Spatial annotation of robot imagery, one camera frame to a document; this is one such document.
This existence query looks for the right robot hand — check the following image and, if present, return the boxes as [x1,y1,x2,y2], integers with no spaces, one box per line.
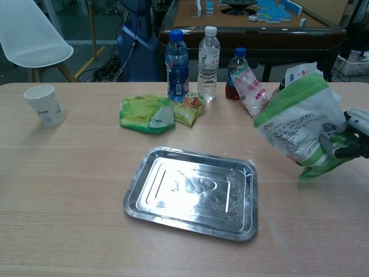
[319,108,369,160]

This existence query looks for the green and white plastic bag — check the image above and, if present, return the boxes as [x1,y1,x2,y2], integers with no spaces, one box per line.
[253,72,360,183]

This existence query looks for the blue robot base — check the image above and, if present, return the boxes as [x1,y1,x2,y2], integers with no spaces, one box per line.
[116,0,161,83]

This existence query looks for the white red salt packet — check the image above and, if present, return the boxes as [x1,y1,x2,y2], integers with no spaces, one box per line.
[229,65,271,120]

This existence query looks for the small green orange snack packet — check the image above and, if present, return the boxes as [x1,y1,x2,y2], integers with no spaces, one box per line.
[172,91,207,128]

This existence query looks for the rectangular metal tray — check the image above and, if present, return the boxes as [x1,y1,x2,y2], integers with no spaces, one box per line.
[123,146,259,242]

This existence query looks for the white sugar bag blue print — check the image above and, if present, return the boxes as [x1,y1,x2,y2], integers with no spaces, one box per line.
[284,61,319,88]

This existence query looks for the dark drink bottle blue cap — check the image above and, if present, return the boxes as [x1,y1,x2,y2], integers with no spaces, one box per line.
[225,47,249,101]

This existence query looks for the dark wood mahjong table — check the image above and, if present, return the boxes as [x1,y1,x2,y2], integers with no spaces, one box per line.
[158,0,347,83]

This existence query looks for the blue mahjong tile pile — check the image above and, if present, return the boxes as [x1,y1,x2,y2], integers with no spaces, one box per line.
[255,0,303,24]

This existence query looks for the clear water bottle white cap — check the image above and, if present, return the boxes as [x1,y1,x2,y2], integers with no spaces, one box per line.
[197,25,221,102]

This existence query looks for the black mahjong table centre dome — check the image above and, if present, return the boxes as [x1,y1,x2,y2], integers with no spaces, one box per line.
[220,0,258,16]

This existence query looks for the standing mahjong tile row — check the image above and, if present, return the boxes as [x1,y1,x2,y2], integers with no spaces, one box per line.
[196,0,216,17]

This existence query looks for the large green plastic bag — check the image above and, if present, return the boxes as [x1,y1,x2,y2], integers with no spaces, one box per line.
[119,94,176,134]

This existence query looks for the white paper cup stack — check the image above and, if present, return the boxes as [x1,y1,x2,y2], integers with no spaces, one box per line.
[23,84,65,128]

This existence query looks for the white chair wooden legs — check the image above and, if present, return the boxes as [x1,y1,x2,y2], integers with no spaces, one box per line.
[0,0,78,83]

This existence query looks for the black cable bundle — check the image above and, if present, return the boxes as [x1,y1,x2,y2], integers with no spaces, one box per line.
[91,47,128,83]

